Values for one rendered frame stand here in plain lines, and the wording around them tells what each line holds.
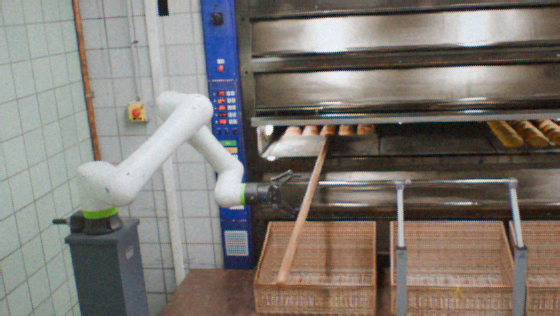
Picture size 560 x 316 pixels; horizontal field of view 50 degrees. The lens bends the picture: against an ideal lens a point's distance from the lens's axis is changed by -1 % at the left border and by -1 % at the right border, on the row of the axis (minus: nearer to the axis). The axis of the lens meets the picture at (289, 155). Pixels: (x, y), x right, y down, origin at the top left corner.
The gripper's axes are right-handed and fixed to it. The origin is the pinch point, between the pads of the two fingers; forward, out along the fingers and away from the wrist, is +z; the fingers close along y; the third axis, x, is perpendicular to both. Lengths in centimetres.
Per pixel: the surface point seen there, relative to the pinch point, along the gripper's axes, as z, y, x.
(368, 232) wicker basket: 23, 39, -54
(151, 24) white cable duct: -81, -70, -58
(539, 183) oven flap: 107, 16, -58
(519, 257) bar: 85, 27, 3
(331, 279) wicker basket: 4, 60, -43
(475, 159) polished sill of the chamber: 76, 3, -58
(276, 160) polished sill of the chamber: -23, 2, -59
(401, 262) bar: 37.5, 29.9, 2.0
